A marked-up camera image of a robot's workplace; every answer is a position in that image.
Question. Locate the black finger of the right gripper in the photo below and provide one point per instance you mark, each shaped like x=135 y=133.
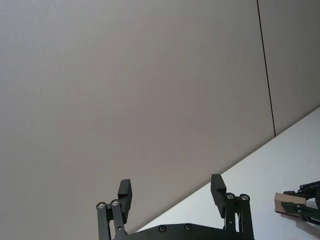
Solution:
x=310 y=186
x=287 y=206

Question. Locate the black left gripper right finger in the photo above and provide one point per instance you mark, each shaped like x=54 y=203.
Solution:
x=218 y=192

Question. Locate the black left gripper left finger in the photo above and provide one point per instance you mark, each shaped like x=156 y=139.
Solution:
x=125 y=197

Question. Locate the small brown block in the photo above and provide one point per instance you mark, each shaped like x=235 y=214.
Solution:
x=290 y=198

